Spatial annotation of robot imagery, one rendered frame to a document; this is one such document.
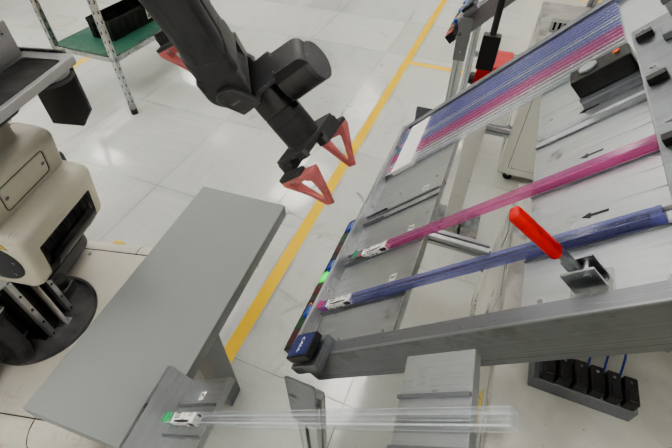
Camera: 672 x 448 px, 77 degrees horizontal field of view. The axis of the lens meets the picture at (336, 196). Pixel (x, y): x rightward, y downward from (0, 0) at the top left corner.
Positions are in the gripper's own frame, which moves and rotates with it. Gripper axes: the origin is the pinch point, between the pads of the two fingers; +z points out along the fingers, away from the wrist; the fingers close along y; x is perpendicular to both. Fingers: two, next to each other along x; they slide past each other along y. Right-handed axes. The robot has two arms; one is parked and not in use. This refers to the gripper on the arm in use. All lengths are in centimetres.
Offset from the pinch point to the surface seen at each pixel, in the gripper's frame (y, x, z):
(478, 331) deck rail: -21.7, -22.2, 11.0
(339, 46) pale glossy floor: 232, 134, 14
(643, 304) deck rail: -21.4, -37.0, 8.9
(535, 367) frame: -5.6, -12.6, 44.8
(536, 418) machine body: -13, -12, 48
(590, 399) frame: -7, -19, 51
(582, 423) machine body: -11, -17, 53
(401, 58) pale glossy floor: 231, 97, 45
